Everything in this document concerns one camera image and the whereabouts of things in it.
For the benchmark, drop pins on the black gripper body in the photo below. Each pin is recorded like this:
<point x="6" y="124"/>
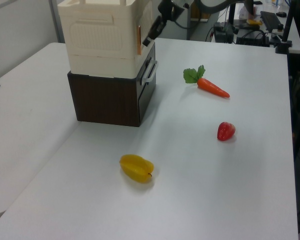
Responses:
<point x="170" y="11"/>

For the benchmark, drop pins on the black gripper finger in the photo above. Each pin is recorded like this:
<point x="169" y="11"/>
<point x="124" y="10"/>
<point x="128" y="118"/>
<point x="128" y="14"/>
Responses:
<point x="155" y="28"/>
<point x="147" y="42"/>

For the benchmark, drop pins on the cream cabinet door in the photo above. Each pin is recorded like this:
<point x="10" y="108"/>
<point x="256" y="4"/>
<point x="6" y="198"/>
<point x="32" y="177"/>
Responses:
<point x="145" y="22"/>

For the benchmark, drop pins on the cream plastic cabinet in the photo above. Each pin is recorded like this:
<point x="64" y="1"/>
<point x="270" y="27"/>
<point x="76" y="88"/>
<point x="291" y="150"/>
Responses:
<point x="97" y="37"/>

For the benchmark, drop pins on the black electronics box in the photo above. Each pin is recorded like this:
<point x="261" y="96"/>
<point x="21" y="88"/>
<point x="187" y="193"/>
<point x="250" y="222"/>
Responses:
<point x="223" y="32"/>

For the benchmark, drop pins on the dark brown wooden drawer box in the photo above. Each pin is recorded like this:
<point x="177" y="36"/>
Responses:
<point x="102" y="100"/>

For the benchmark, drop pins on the orange toy carrot with leaves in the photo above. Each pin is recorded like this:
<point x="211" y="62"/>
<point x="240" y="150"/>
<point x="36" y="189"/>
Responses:
<point x="210" y="87"/>

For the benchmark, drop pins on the small yellow object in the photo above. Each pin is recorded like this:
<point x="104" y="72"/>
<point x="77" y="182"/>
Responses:
<point x="253" y="22"/>

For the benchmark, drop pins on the black flat device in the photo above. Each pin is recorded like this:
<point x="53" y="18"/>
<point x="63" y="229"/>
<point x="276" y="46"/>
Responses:
<point x="252" y="38"/>

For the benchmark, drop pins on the small toy strawberry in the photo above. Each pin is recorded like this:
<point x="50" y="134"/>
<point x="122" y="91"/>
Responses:
<point x="225" y="131"/>

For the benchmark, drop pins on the yellow toy starfruit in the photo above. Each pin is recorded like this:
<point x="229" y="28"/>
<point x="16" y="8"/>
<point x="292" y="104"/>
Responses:
<point x="136" y="168"/>

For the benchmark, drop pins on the grey metal post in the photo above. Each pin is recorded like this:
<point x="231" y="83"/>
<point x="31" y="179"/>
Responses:
<point x="56" y="22"/>

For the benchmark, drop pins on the black camera stand pole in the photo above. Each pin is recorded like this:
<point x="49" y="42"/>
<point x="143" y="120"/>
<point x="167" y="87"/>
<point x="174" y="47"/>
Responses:
<point x="287" y="25"/>

